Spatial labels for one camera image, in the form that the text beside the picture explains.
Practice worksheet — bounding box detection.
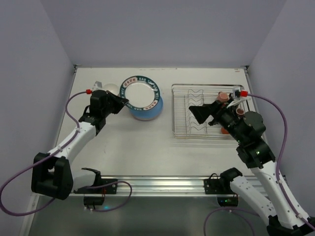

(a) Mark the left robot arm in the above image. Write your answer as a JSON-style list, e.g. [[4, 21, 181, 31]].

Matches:
[[31, 89, 128, 200]]

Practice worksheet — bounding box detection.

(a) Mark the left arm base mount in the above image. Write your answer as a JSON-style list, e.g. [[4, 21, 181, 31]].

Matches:
[[73, 178, 118, 210]]

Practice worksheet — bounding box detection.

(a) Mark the maroon mug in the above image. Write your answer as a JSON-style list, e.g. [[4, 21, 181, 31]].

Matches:
[[235, 108, 245, 117]]

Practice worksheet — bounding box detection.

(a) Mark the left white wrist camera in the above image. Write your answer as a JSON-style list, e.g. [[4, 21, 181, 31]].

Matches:
[[85, 81, 102, 94]]

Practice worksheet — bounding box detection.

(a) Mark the aluminium mounting rail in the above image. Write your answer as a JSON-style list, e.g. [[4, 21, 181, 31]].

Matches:
[[68, 175, 288, 197]]

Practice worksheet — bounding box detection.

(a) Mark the orange bowl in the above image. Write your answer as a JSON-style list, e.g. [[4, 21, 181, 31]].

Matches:
[[102, 83, 119, 95]]

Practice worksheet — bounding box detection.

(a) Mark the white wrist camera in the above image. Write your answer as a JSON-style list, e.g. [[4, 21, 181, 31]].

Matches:
[[227, 87, 249, 108], [85, 81, 102, 94]]

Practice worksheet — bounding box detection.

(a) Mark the purple plate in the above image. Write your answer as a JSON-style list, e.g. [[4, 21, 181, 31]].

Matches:
[[135, 118, 156, 122]]

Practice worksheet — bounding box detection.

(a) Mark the light blue plate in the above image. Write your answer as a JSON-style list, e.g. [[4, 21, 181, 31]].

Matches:
[[129, 97, 163, 118]]

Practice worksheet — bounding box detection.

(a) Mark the pink mug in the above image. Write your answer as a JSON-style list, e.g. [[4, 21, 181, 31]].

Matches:
[[216, 92, 229, 103]]

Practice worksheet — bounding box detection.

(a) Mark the dark teal plate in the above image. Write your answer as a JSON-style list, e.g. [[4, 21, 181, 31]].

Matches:
[[119, 75, 161, 111]]

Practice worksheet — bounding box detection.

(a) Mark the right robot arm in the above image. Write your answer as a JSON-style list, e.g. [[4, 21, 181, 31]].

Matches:
[[189, 101, 315, 236]]

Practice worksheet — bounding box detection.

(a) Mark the orange mug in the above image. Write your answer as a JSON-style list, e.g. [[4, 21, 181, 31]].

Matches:
[[220, 127, 229, 135]]

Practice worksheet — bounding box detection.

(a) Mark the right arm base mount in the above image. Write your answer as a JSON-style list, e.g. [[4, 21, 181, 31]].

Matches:
[[203, 173, 239, 207]]

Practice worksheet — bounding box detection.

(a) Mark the wire dish rack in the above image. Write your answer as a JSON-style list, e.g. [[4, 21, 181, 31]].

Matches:
[[171, 84, 245, 144]]

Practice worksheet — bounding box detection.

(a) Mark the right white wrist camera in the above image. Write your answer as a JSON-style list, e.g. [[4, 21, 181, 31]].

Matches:
[[227, 87, 249, 108]]

